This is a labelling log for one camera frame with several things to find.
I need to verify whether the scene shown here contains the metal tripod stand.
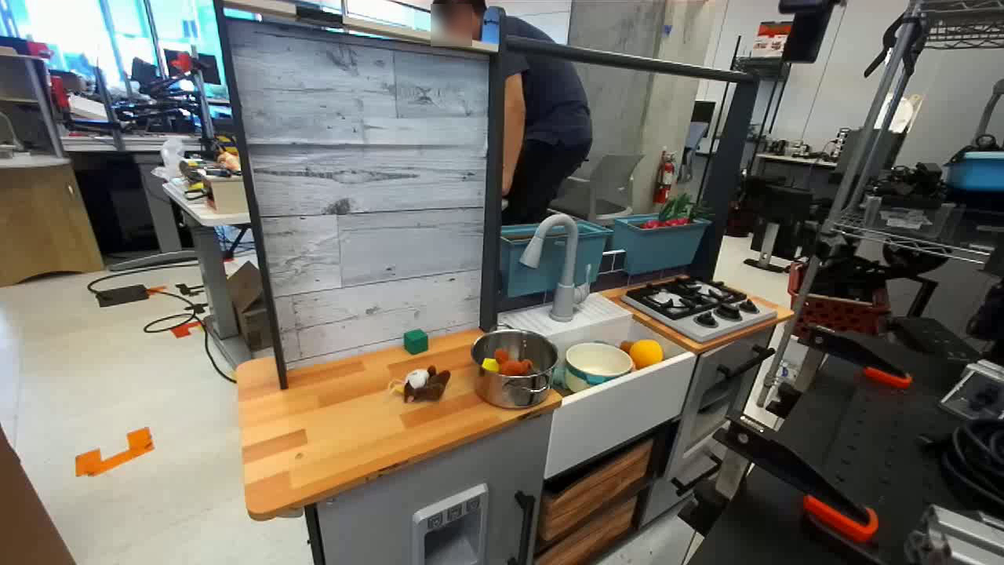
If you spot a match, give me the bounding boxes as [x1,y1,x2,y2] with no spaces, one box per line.
[756,0,928,412]

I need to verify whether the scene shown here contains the black clamp with orange handle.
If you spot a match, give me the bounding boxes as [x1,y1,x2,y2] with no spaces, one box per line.
[715,419,886,550]
[797,325,917,395]

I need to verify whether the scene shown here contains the steel cooking pot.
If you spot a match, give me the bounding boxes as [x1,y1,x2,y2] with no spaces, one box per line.
[468,329,562,412]

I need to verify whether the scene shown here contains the black metal kitchen frame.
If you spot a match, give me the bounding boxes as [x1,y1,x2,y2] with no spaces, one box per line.
[214,0,763,394]

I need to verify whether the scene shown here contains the grey toy oven front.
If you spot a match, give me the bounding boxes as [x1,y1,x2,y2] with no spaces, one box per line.
[638,325,781,528]

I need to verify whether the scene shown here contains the orange floor cable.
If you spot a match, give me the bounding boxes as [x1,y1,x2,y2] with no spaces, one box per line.
[142,284,210,342]

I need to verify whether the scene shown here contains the grey toy stove top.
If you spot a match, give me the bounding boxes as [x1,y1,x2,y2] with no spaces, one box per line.
[622,274,781,345]

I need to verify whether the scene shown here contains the orange toy in pot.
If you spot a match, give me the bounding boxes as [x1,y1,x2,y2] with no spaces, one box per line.
[494,350,536,379]

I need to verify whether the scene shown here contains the yellow toy lemon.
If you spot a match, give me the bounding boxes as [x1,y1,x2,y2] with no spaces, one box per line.
[629,336,668,370]

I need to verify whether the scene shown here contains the black power adapter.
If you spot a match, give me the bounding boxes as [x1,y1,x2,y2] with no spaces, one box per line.
[90,284,154,312]

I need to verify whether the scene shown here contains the red fire extinguisher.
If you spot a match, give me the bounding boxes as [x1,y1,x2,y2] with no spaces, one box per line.
[650,149,682,212]

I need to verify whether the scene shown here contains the person in dark shirt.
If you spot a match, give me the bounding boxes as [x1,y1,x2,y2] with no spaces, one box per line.
[430,0,595,226]

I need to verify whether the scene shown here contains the grey toy kitchen cabinet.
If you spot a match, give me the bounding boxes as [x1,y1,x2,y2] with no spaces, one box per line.
[302,412,560,565]

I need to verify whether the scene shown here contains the grey wood-look backsplash panel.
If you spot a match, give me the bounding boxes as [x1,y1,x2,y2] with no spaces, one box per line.
[223,19,496,373]

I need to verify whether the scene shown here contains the wooden crate drawer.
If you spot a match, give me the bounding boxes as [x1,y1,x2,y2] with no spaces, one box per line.
[533,493,645,565]
[536,438,659,545]

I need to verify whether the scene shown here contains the white toy sink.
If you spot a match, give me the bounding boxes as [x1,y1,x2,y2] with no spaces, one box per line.
[498,292,701,479]

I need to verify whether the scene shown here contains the red toy radishes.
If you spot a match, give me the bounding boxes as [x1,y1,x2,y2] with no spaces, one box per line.
[638,197,701,236]

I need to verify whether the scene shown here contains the red plastic crate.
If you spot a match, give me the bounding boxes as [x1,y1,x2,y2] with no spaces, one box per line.
[787,262,890,340]

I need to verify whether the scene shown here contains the grey toy faucet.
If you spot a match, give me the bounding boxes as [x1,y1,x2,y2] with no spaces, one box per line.
[517,212,592,328]

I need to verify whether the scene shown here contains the grey office chair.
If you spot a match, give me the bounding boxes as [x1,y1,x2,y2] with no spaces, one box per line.
[553,153,647,222]

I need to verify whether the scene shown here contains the wooden cabinet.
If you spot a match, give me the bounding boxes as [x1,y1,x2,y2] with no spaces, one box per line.
[0,153,106,290]

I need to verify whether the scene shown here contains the teal planter box with radishes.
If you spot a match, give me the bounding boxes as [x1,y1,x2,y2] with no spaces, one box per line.
[609,212,715,280]

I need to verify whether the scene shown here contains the brown toy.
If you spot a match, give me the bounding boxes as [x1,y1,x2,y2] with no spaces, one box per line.
[400,364,455,406]

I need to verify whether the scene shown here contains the cardboard box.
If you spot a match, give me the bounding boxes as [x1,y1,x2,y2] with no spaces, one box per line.
[223,257,275,355]

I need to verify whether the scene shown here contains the red and white wall sign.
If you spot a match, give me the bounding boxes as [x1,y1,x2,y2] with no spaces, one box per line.
[749,16,795,60]

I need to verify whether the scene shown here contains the white work table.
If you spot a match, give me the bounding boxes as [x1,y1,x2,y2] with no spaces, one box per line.
[152,168,256,342]

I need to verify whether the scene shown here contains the blue case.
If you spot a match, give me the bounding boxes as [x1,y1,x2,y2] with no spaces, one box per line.
[941,144,1004,197]

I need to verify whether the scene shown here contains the cream bowl with teal rim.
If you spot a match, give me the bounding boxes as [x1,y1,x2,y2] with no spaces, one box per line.
[562,340,638,390]

